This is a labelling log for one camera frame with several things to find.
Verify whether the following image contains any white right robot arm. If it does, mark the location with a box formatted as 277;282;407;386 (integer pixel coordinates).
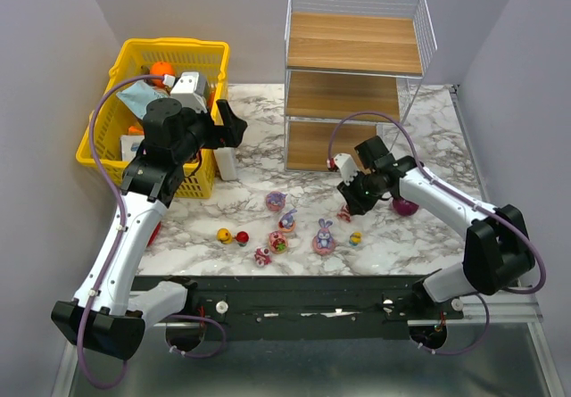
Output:
328;136;535;303

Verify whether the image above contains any red bell pepper toy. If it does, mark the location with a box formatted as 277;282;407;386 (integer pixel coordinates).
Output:
146;222;161;247

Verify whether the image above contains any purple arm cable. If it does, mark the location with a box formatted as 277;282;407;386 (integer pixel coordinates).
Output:
327;111;548;294
76;73;175;389

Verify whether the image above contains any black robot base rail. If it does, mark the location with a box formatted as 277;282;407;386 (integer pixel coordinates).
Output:
128;274;465;343

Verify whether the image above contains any light blue snack bag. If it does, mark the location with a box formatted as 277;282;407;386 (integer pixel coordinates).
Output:
117;80;169;120

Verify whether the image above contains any small yellow blue toy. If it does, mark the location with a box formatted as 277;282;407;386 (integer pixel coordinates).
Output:
349;232;362;246

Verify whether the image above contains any yellow duck toy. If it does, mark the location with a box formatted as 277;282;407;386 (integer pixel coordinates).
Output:
217;228;233;244

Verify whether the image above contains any white bottle black cap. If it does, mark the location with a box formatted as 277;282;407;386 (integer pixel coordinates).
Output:
213;147;238;181

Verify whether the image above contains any yellow plastic basket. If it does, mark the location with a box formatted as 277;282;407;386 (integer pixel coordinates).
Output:
76;37;246;203

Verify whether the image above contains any pink bear green flower toy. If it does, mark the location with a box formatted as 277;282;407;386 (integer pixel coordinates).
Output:
268;231;288;254

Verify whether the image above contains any purple bunny pink donut toy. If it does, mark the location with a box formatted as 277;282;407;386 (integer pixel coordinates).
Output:
311;219;336;256

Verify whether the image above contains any pink strawberry cake toy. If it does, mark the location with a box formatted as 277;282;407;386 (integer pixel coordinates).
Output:
337;205;352;223

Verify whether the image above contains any orange fruit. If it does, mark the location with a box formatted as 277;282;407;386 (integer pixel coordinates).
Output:
149;61;176;87

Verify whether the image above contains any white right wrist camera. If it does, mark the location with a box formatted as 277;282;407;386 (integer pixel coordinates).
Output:
327;153;360;186

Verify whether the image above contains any white box in basket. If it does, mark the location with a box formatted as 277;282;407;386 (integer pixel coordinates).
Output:
120;135;145;162

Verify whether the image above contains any purple bunny cupcake toy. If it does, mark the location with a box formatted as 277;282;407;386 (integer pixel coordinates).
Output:
278;209;297;233

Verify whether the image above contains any white wire wooden shelf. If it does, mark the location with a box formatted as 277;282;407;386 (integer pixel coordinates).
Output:
284;0;437;171

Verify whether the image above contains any red hair mermaid toy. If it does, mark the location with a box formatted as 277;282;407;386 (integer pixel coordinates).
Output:
235;231;250;247

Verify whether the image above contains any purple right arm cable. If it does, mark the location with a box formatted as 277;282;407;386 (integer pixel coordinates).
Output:
327;111;548;294

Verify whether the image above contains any purple owl pink cup toy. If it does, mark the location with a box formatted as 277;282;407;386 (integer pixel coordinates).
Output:
265;191;286;212

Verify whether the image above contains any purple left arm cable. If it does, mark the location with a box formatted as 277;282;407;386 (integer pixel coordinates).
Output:
76;73;175;389

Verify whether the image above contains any purple onion toy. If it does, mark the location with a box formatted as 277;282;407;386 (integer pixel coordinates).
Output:
392;197;419;217

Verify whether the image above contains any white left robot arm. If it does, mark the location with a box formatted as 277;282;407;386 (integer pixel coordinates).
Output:
51;98;247;360

